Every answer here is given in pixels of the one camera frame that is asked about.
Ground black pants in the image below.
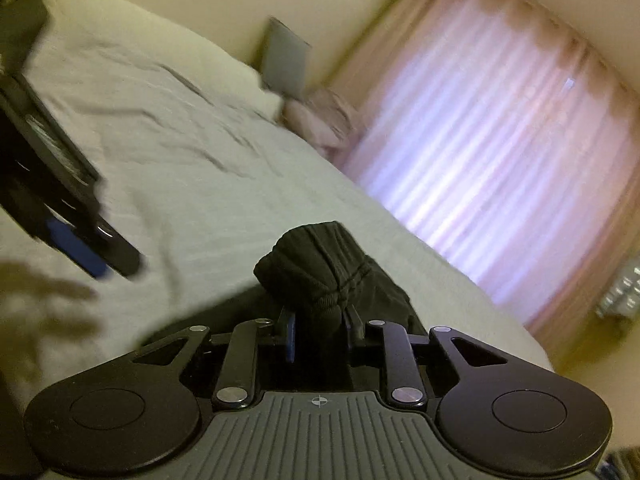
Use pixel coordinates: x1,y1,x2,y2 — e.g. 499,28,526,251
144,221,426,391

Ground striped grey bed cover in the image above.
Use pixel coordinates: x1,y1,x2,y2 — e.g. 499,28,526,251
0,0,557,411

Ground white pillow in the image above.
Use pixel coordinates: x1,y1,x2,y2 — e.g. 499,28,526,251
44,0,283,120

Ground hanging grey patterned garment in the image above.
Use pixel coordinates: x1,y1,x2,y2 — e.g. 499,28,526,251
596,263,639,320

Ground pink crumpled blanket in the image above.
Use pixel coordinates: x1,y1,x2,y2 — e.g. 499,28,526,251
281,87,362,159

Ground grey pillow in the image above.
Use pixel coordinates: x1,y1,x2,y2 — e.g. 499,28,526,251
260,16,311,100

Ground pink window curtain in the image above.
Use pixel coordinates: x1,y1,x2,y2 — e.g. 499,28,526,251
331,0,639,359

